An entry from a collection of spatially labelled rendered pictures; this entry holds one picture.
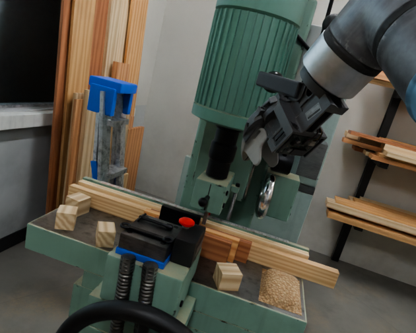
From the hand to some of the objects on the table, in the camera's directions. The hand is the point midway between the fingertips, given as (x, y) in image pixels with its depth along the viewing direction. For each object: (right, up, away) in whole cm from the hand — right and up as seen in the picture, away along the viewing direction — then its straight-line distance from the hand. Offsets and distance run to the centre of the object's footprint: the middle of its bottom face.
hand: (246, 152), depth 62 cm
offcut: (-39, -16, +12) cm, 43 cm away
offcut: (-29, -19, +10) cm, 36 cm away
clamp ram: (-16, -21, +11) cm, 29 cm away
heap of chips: (+8, -28, +8) cm, 31 cm away
